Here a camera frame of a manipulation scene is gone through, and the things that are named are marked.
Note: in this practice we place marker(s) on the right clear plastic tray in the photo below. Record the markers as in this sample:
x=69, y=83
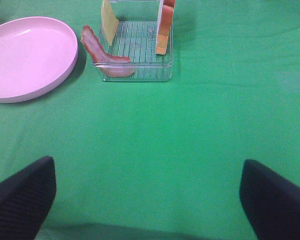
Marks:
x=135, y=38

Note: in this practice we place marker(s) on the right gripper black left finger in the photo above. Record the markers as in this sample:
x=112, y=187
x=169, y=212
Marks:
x=26, y=198

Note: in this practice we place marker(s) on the right white bread slice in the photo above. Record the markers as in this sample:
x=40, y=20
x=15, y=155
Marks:
x=164, y=22

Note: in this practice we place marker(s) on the pink round plate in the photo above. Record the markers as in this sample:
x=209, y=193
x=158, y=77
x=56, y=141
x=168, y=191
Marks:
x=37, y=54

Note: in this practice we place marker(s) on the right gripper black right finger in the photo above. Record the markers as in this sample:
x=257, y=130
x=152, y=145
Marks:
x=270, y=202

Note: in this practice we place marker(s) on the green tablecloth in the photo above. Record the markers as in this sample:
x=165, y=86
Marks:
x=166, y=157

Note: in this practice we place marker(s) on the yellow cheese slice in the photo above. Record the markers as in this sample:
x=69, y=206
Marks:
x=109, y=21

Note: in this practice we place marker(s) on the bacon strip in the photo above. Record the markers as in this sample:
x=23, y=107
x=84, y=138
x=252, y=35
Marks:
x=98, y=55

